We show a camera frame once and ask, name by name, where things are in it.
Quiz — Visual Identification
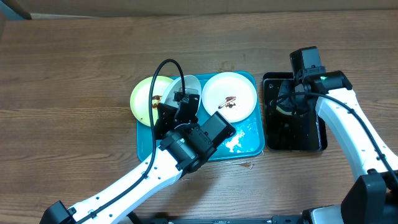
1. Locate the yellow green sponge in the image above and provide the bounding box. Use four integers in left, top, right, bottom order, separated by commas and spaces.
276, 105, 295, 116

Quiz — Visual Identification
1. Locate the yellow plate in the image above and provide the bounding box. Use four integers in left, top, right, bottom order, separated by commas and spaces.
130, 76, 173, 126

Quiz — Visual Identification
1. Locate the white front plate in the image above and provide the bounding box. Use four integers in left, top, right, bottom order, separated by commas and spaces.
160, 75, 202, 108

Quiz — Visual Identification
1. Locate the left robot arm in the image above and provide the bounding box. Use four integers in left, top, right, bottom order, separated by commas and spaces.
40, 93, 235, 224

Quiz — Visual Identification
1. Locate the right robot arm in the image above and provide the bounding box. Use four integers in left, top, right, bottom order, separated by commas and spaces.
263, 71, 397, 223

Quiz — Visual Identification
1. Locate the black water tray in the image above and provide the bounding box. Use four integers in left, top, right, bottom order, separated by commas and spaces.
262, 72, 328, 152

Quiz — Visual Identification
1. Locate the white plate with sauce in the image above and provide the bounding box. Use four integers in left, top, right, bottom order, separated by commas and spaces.
201, 72, 257, 123

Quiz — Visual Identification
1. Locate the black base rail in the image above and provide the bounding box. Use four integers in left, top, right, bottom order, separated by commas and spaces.
120, 212, 310, 224

